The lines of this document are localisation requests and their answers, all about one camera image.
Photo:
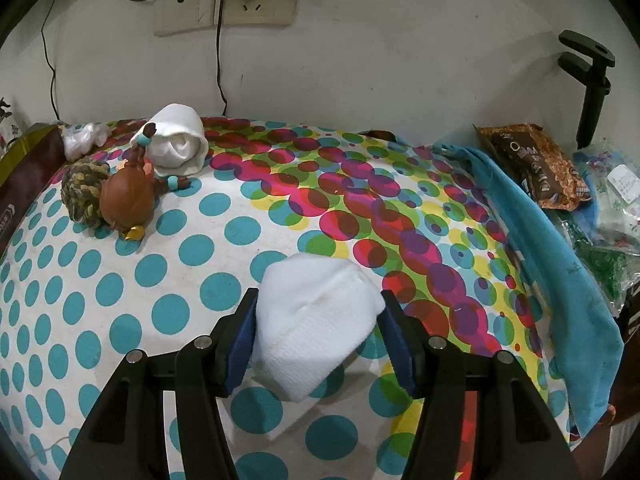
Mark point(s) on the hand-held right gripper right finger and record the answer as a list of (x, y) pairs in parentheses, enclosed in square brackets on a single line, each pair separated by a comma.
[(400, 347)]

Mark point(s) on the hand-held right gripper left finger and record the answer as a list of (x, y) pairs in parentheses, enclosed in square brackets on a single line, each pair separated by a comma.
[(240, 342)]

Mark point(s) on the white towel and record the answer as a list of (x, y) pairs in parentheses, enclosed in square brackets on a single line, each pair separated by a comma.
[(310, 320)]

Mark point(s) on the brown head doll figure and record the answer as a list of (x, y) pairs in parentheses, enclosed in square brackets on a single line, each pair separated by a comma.
[(127, 200)]

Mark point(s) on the small white bag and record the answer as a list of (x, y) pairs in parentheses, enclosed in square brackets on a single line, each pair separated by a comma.
[(82, 136)]

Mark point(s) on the gold tin box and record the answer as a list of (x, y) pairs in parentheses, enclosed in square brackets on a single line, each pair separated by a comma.
[(30, 170)]

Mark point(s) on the polka dot tablecloth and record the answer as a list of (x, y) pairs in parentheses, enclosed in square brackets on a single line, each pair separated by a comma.
[(350, 185)]

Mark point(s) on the blue cloth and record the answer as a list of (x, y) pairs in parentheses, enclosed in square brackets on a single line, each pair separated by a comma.
[(565, 285)]

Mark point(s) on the brown snack bag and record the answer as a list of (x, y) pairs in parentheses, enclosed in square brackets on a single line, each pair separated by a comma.
[(540, 170)]

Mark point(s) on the clear plastic bags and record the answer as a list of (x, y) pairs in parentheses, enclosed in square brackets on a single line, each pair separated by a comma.
[(617, 185)]

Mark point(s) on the black clamp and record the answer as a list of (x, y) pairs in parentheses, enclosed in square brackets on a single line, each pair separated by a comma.
[(595, 85)]

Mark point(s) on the white wall socket plate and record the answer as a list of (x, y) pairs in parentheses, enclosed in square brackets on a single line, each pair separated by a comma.
[(260, 10)]

